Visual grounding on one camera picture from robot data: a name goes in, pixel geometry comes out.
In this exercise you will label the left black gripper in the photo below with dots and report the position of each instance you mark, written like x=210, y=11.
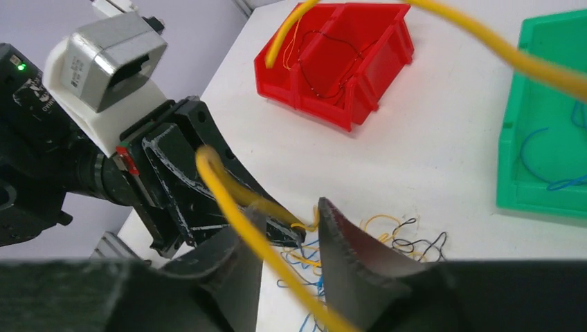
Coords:
x=174, y=204

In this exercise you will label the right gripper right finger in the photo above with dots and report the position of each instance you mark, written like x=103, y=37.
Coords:
x=379, y=289

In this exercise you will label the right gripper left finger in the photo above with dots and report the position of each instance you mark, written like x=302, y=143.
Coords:
x=214, y=287

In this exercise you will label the green plastic bin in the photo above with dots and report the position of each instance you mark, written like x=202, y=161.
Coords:
x=542, y=143

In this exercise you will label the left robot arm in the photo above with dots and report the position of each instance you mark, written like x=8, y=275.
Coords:
x=45, y=156

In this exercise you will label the red plastic bin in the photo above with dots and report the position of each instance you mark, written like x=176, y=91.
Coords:
x=336, y=64

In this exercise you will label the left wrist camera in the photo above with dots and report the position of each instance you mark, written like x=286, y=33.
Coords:
x=101, y=76

